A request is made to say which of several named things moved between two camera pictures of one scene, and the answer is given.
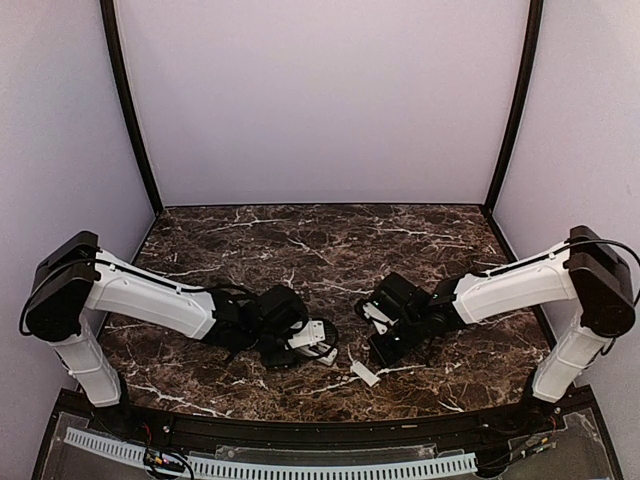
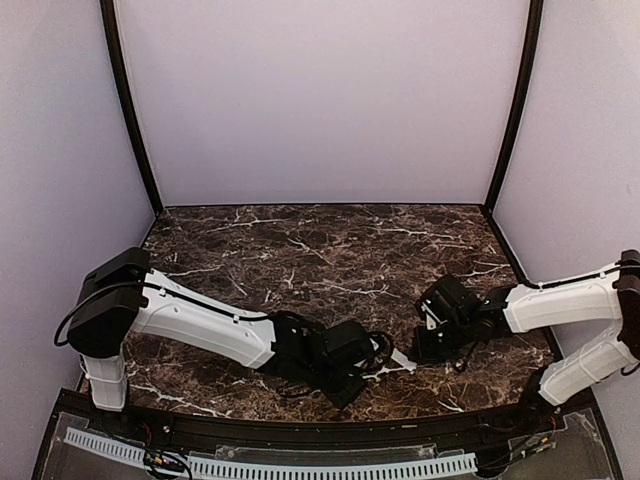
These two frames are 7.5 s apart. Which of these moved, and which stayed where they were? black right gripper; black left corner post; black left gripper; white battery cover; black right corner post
Moved: black left gripper; black right gripper; white battery cover
Stayed: black left corner post; black right corner post
